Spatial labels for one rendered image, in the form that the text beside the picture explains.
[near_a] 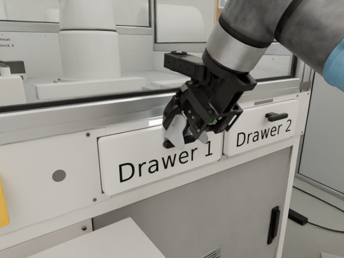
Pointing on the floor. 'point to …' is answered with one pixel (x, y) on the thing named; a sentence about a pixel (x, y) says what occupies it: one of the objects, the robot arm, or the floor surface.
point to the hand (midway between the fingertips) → (174, 134)
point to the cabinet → (190, 211)
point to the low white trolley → (106, 244)
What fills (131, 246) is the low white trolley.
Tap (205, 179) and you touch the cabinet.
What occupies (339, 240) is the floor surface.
